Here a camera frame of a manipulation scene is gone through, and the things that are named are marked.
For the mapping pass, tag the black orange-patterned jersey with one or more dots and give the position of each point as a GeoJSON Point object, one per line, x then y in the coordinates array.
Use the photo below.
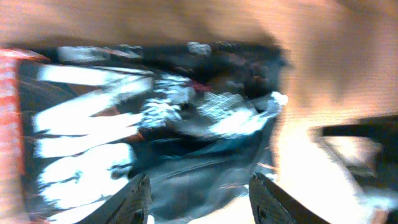
{"type": "Point", "coordinates": [83, 121]}

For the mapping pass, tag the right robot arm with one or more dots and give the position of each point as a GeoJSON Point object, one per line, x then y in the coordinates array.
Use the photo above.
{"type": "Point", "coordinates": [367, 149]}

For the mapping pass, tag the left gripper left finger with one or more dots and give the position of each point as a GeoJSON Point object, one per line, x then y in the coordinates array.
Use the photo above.
{"type": "Point", "coordinates": [128, 206]}

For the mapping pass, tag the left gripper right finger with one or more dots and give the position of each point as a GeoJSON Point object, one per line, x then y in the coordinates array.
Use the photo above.
{"type": "Point", "coordinates": [272, 205]}

